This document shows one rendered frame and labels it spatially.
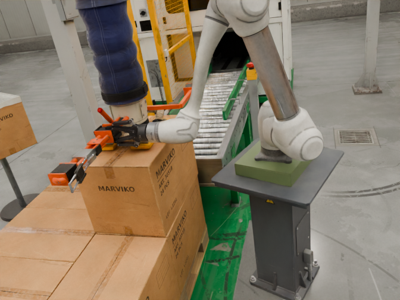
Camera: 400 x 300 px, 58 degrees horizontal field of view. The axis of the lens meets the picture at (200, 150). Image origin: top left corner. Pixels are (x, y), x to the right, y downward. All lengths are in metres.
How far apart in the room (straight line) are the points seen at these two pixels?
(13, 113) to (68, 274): 1.61
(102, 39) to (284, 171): 0.99
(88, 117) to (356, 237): 2.34
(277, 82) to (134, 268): 1.00
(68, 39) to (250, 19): 2.15
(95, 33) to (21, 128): 1.57
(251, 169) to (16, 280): 1.19
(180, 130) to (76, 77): 1.91
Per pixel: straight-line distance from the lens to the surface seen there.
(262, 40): 1.35
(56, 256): 1.96
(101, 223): 1.94
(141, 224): 1.83
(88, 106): 3.33
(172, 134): 1.49
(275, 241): 2.00
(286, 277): 2.15
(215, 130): 2.84
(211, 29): 1.46
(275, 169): 1.69
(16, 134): 3.13
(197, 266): 2.39
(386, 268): 2.44
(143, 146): 1.74
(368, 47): 4.94
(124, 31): 1.72
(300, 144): 1.48
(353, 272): 2.38
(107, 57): 1.72
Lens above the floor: 1.68
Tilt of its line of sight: 26 degrees down
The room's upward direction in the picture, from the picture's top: 9 degrees counter-clockwise
